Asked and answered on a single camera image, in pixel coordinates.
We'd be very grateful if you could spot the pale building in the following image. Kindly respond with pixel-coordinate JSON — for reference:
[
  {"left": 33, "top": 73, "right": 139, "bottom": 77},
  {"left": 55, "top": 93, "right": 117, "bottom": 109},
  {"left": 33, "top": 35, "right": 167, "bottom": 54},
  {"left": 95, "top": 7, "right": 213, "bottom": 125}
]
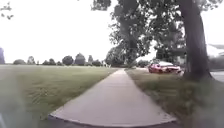
[{"left": 205, "top": 43, "right": 224, "bottom": 71}]

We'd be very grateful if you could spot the large thick-trunked tree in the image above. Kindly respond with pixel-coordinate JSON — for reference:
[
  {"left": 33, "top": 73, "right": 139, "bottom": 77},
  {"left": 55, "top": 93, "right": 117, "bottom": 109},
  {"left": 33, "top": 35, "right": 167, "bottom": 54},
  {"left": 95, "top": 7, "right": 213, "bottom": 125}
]
[{"left": 91, "top": 0, "right": 224, "bottom": 81}]

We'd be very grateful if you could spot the grey concrete sidewalk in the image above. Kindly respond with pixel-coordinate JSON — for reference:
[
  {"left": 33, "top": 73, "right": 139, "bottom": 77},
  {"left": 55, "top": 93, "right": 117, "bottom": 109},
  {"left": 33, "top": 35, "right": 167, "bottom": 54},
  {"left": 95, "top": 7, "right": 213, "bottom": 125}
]
[{"left": 49, "top": 68, "right": 178, "bottom": 128}]

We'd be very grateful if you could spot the tall dark tree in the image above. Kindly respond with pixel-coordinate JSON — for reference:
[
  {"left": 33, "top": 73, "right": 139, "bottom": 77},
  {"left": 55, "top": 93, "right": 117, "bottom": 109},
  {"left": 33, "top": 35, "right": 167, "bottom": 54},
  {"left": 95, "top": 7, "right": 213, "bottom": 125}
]
[{"left": 104, "top": 3, "right": 154, "bottom": 69}]

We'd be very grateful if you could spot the red car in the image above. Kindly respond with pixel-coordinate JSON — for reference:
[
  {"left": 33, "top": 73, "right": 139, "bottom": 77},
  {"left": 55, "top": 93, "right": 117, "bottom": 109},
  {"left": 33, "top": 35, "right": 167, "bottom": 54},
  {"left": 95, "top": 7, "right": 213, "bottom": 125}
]
[{"left": 147, "top": 61, "right": 183, "bottom": 75}]

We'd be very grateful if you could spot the grass strip beside sidewalk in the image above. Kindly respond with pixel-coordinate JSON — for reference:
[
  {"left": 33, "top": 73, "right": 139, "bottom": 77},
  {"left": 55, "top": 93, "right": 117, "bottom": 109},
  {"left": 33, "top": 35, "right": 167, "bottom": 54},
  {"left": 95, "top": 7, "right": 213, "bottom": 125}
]
[{"left": 125, "top": 68, "right": 224, "bottom": 128}]

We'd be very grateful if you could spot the grey asphalt road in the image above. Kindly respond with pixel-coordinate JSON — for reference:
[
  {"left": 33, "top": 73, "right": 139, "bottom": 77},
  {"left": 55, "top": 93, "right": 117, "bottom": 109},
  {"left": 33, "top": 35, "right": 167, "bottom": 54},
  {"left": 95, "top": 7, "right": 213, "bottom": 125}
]
[{"left": 209, "top": 70, "right": 224, "bottom": 83}]

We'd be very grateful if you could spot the row of distant trees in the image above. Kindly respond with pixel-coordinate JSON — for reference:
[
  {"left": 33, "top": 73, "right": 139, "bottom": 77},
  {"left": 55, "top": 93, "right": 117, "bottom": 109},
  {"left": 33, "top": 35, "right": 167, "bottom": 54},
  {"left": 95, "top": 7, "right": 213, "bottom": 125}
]
[{"left": 12, "top": 52, "right": 105, "bottom": 67}]

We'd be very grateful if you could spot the wide grass field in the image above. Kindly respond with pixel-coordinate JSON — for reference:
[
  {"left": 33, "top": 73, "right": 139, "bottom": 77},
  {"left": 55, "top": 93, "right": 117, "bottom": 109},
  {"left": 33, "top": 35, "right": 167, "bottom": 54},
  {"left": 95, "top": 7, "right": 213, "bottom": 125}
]
[{"left": 0, "top": 64, "right": 119, "bottom": 128}]

